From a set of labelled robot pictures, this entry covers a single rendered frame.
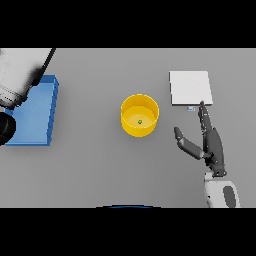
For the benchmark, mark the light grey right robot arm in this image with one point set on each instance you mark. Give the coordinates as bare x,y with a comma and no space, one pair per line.
216,193

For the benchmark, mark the yellow bowl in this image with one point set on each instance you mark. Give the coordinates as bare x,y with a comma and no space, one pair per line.
140,115

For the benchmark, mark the blue tray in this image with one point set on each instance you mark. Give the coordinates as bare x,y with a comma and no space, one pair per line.
35,113

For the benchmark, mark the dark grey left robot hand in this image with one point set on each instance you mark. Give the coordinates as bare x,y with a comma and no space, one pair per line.
6,128

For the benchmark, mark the pale square measuring scale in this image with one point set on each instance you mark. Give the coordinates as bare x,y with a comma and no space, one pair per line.
190,88

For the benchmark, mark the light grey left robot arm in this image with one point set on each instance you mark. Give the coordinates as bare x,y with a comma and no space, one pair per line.
18,75

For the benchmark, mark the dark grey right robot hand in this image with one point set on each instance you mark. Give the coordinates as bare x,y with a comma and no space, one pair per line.
213,146

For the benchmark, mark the green nut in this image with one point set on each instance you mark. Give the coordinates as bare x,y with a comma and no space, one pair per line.
140,122

